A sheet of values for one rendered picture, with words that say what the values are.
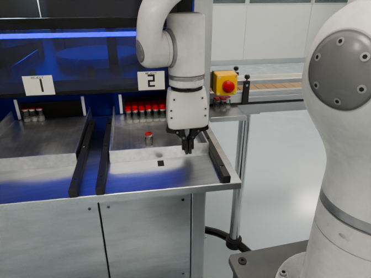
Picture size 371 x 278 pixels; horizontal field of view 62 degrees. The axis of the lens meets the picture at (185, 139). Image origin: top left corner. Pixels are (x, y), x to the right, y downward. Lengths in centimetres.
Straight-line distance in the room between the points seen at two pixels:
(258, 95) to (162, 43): 65
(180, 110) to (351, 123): 49
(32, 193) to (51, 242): 62
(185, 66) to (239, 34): 525
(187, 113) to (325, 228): 43
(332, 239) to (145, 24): 48
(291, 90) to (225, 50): 466
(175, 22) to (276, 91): 67
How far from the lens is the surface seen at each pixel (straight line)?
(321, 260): 46
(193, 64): 69
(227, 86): 102
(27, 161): 85
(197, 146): 82
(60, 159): 83
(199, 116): 74
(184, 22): 68
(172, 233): 134
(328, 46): 29
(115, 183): 74
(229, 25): 585
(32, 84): 105
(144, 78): 100
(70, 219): 128
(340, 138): 33
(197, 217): 130
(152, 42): 64
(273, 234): 194
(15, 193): 78
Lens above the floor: 128
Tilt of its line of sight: 26 degrees down
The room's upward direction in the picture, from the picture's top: straight up
